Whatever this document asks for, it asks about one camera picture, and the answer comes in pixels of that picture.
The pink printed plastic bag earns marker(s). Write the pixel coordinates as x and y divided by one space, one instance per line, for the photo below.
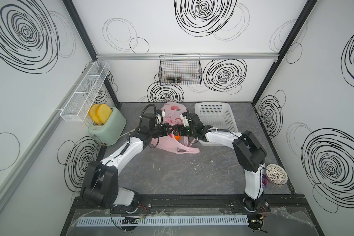
173 110

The aluminium wall rail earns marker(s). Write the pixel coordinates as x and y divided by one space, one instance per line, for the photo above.
188 56

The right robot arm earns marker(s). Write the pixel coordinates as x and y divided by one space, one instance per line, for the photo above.
249 152

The yellow toast slice right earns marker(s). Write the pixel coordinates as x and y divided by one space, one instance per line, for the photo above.
103 113

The black wire wall basket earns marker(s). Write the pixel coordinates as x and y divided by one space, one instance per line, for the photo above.
189 70

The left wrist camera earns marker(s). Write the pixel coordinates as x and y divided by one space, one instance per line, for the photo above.
160 114

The white wire wall shelf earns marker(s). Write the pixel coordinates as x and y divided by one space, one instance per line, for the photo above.
79 104

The yellow toast slice left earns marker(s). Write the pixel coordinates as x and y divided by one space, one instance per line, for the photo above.
93 113

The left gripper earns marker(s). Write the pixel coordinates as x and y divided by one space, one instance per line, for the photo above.
165 132

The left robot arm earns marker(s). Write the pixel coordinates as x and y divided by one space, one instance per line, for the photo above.
100 186

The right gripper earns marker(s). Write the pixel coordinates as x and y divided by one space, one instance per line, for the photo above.
178 129

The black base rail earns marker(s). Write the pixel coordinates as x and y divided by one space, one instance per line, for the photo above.
234 203

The white round woven strainer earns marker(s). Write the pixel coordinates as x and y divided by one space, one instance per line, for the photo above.
276 174

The yellow toast slice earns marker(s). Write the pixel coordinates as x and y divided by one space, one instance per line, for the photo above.
93 113
103 113

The dark bottle in basket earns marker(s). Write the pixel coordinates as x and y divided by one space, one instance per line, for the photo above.
174 80

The mint green toaster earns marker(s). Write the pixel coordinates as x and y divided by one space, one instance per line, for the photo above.
110 132

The purple snack packet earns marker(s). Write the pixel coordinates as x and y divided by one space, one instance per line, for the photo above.
264 181

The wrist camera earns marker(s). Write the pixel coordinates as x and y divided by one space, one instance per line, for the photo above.
184 120
160 114

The white perforated plastic basket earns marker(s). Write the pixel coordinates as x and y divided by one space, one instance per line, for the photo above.
217 114

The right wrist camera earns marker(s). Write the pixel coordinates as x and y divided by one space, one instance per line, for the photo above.
184 120

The white slotted cable duct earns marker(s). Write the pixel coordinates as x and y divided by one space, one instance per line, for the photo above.
200 220

